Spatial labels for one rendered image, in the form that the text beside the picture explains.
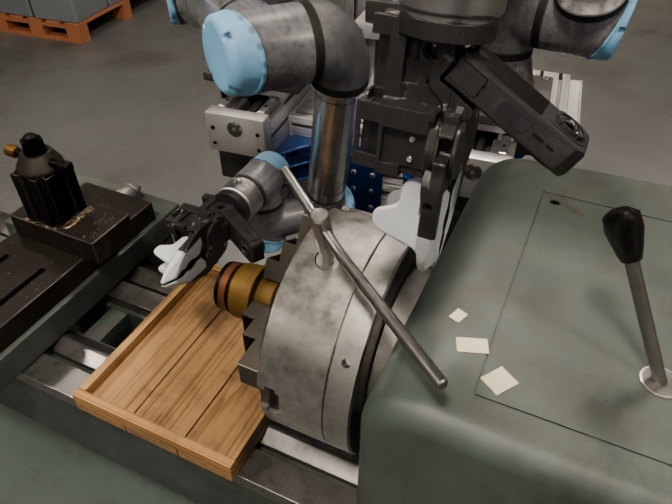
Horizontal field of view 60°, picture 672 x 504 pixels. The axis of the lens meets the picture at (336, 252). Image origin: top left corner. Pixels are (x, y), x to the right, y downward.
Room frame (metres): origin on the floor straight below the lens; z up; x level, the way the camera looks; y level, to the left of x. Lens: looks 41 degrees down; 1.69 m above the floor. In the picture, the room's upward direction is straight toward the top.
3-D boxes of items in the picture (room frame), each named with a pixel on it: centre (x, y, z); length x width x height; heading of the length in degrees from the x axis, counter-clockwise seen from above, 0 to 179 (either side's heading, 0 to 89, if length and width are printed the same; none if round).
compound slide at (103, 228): (0.88, 0.51, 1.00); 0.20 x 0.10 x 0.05; 65
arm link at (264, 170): (0.92, 0.14, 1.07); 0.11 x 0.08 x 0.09; 155
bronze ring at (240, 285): (0.61, 0.12, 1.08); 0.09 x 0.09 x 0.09; 66
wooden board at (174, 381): (0.66, 0.21, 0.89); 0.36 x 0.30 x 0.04; 155
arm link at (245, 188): (0.85, 0.17, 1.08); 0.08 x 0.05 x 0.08; 65
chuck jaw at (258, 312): (0.50, 0.09, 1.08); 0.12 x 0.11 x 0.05; 155
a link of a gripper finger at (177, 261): (0.68, 0.26, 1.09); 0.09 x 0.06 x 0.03; 155
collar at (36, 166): (0.89, 0.53, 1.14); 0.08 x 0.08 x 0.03
